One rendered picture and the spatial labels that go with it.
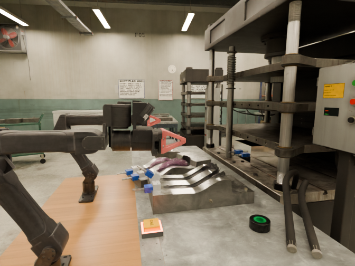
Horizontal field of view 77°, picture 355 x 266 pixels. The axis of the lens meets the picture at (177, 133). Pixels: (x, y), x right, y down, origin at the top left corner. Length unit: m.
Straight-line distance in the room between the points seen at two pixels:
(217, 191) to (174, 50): 7.47
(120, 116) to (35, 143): 0.21
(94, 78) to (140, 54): 1.78
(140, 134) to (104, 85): 7.73
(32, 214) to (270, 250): 0.74
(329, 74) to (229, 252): 0.95
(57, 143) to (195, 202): 0.68
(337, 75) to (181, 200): 0.93
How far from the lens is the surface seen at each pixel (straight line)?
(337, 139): 1.29
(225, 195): 1.12
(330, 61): 1.61
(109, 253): 0.88
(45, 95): 8.90
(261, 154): 1.81
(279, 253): 0.91
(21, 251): 1.01
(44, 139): 0.63
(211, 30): 2.38
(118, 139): 0.60
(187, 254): 0.84
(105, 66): 8.34
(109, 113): 0.60
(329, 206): 1.65
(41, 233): 0.72
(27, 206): 0.70
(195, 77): 5.50
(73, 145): 0.61
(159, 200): 1.04
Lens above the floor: 1.31
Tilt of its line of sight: 9 degrees down
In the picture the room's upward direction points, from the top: straight up
